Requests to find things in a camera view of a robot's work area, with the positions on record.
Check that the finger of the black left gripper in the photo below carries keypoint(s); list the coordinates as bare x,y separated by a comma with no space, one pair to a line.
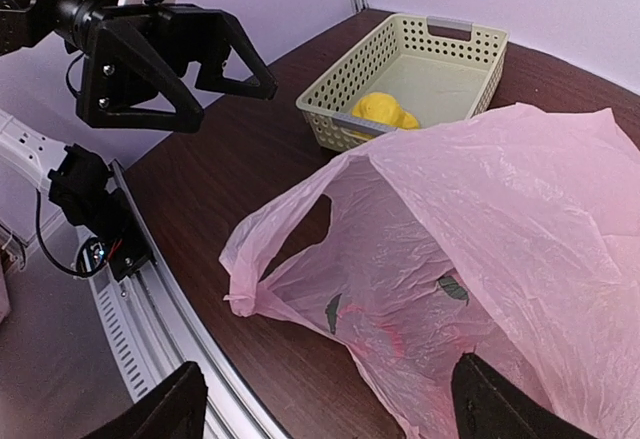
126,84
228,61

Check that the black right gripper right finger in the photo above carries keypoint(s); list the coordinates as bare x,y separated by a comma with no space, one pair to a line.
487,405

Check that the green perforated plastic basket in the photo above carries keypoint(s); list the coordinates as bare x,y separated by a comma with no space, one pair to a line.
439,70

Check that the left circuit board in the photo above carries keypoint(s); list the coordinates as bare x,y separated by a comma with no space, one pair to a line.
93,256

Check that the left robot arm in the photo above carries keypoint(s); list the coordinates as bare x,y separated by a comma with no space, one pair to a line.
43,40

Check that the yellow pear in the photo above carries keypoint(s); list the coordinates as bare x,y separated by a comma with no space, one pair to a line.
384,109

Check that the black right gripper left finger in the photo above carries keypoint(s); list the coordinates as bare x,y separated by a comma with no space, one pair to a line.
174,409

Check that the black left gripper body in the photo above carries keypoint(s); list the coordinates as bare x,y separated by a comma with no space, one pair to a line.
171,30

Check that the pink plastic bag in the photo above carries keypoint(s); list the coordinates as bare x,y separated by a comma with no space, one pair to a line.
513,234

